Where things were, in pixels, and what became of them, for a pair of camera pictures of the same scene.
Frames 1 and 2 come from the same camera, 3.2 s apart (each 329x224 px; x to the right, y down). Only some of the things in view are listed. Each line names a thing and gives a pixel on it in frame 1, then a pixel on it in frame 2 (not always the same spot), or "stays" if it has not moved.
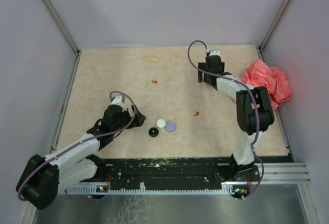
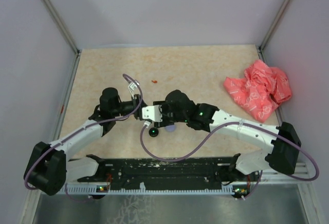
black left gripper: x=139 y=119 to x=138 y=114
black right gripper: x=200 y=76 to x=163 y=106
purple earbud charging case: x=170 y=127 stays
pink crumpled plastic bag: x=259 y=74 stays
